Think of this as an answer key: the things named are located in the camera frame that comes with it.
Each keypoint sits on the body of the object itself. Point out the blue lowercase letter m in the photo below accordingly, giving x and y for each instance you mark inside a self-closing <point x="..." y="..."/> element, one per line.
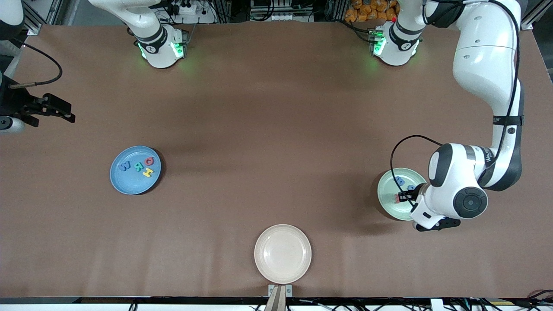
<point x="399" y="181"/>

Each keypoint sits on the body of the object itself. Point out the red letter Q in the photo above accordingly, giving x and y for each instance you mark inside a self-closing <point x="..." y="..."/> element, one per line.
<point x="150" y="157"/>

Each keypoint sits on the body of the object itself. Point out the grey metal camera mount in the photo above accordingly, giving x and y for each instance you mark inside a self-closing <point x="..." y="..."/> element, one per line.
<point x="280" y="300"/>

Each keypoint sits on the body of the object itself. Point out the orange packets bag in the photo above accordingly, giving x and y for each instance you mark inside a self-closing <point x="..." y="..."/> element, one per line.
<point x="367" y="11"/>

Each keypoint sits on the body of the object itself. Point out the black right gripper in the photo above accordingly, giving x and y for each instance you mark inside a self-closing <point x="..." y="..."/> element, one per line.
<point x="13" y="102"/>

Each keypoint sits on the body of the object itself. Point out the green plate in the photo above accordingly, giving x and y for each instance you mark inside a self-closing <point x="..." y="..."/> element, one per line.
<point x="389" y="203"/>

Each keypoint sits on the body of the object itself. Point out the white power strip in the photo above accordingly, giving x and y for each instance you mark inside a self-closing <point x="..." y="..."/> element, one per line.
<point x="188" y="7"/>

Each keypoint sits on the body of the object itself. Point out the aluminium frame post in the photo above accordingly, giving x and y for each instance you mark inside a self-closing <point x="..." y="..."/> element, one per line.
<point x="32" y="26"/>
<point x="529" y="21"/>

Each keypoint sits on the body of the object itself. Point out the beige plate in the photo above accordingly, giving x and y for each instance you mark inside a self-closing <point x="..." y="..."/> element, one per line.
<point x="283" y="254"/>

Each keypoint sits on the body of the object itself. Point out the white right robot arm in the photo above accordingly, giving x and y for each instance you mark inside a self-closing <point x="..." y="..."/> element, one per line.
<point x="155" y="52"/>

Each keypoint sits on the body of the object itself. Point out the yellow letter H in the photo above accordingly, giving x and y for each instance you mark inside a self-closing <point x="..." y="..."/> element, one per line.
<point x="148" y="172"/>

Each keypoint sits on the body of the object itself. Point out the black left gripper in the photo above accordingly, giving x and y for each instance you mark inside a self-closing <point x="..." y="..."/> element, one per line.
<point x="412" y="195"/>

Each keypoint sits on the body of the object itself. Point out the blue plate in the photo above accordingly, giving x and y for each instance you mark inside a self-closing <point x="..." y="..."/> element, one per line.
<point x="129" y="183"/>

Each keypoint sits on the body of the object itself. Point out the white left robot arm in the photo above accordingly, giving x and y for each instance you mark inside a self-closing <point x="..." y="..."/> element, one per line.
<point x="471" y="202"/>

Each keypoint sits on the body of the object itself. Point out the blue uppercase letter W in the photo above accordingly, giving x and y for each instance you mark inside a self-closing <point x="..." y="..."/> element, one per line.
<point x="126" y="166"/>

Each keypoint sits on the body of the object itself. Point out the teal green letter R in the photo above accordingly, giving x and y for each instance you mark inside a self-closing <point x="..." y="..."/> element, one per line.
<point x="138" y="166"/>

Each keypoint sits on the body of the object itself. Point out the black electronics rack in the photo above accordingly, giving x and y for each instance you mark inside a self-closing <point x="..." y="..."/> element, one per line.
<point x="281" y="11"/>

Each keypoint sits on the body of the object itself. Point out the brown table cover sheet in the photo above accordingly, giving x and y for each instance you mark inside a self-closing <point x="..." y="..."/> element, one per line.
<point x="86" y="242"/>

